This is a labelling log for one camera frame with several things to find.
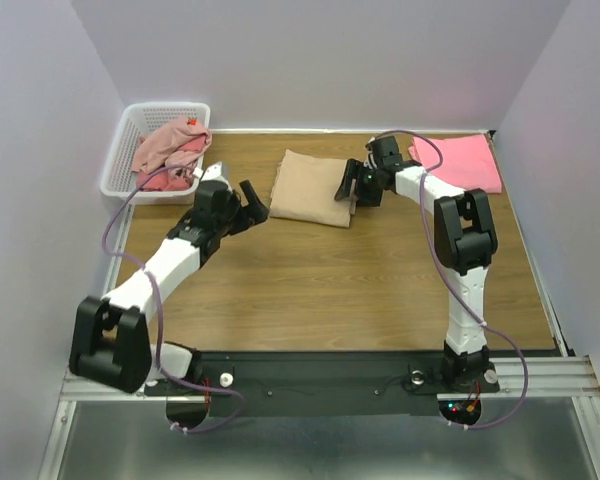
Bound white perforated plastic basket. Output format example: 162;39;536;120
100;101;212;205

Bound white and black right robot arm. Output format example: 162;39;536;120
334;134;498;390

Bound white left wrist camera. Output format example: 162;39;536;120
193;162;229;185

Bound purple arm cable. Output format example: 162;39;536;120
367;130;529;432
102;164;246;435

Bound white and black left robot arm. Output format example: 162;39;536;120
69;179;268;394

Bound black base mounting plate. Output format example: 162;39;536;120
144;350;501;419

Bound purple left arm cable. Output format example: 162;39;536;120
102;164;246;435

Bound aluminium frame rail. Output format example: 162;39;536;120
494;357;600;398

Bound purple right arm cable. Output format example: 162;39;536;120
367;130;529;432

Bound folded bright pink t shirt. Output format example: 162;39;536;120
431;135;503;194

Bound beige t shirt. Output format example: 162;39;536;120
269;149;355;228

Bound dusty pink t shirt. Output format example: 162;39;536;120
146;116;212;154

